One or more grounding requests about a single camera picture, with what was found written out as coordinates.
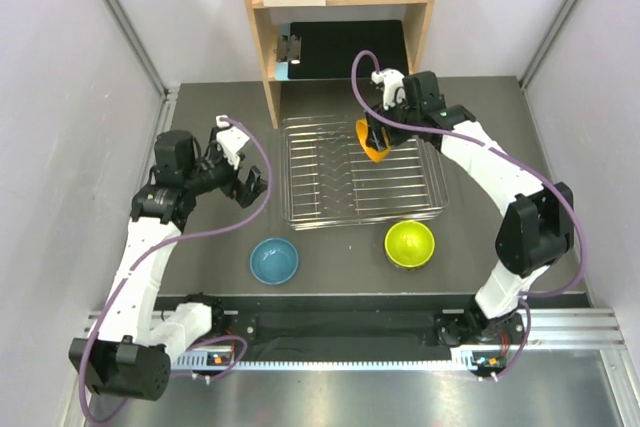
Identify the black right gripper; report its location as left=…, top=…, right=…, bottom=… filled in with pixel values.
left=364, top=93, right=420, bottom=154

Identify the orange bowl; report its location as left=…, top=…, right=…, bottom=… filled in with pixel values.
left=355, top=118, right=390, bottom=163

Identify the blue bowl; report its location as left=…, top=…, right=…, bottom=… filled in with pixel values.
left=249, top=238, right=299, bottom=286

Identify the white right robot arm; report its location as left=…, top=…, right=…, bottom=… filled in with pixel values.
left=361, top=69, right=574, bottom=346

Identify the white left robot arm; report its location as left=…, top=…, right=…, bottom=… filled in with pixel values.
left=69, top=117, right=270, bottom=400

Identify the black clipboard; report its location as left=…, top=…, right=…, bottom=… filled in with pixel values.
left=273, top=20, right=409, bottom=81

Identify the green bowl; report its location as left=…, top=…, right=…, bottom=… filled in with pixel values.
left=384, top=220, right=436, bottom=272

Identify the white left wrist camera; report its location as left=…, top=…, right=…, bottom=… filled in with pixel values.
left=214, top=115, right=250, bottom=170

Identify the metal wire dish rack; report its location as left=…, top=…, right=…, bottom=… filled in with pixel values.
left=280, top=115, right=448, bottom=230

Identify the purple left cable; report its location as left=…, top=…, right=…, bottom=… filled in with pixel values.
left=78, top=115, right=275, bottom=423

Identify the purple cable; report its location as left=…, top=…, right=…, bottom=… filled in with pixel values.
left=350, top=50, right=587, bottom=381
left=78, top=115, right=275, bottom=423

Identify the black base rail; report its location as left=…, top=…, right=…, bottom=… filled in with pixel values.
left=149, top=291, right=591, bottom=363

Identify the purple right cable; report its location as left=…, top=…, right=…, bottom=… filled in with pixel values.
left=350, top=50, right=587, bottom=381

